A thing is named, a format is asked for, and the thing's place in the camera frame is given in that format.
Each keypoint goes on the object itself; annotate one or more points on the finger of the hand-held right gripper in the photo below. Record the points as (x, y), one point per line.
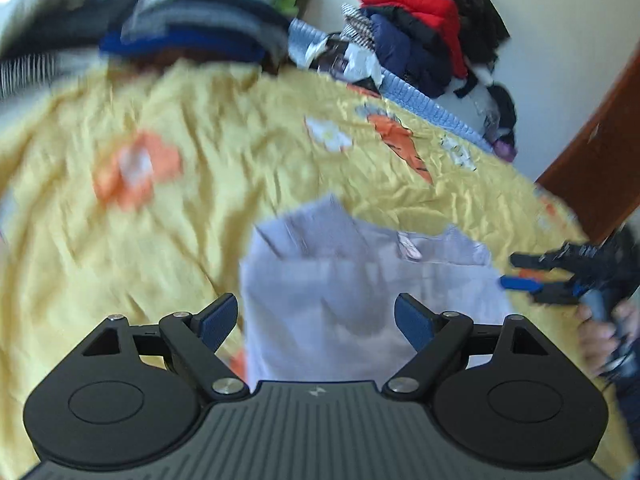
(522, 284)
(542, 260)

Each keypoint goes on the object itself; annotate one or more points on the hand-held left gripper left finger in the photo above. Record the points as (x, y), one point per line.
(217, 322)

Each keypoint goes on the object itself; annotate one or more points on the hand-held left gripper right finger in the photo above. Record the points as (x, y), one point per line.
(415, 322)

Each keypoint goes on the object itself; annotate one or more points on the lavender sweater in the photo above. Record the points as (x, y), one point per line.
(360, 280)

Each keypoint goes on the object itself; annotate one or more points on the pile of red and navy clothes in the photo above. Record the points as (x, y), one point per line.
(425, 20)

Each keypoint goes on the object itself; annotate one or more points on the pile of folded dark clothes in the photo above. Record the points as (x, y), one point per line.
(200, 15)

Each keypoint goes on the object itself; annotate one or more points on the person's right hand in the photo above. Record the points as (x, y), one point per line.
(592, 340)

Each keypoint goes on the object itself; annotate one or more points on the brown wooden door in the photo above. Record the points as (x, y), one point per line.
(595, 160)

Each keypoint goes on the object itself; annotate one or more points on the yellow printed quilt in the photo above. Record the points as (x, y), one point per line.
(150, 220)

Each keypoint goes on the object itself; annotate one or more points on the black bag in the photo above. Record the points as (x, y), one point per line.
(502, 110)

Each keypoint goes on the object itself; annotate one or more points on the blue knit blanket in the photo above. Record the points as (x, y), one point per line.
(430, 102)

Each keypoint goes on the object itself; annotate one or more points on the white plastic bag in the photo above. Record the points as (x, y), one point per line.
(357, 60)

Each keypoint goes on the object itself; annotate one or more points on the houndstooth cloth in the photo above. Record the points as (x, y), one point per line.
(357, 25)

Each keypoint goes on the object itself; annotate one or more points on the black and white striped cloth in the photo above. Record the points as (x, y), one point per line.
(25, 75)

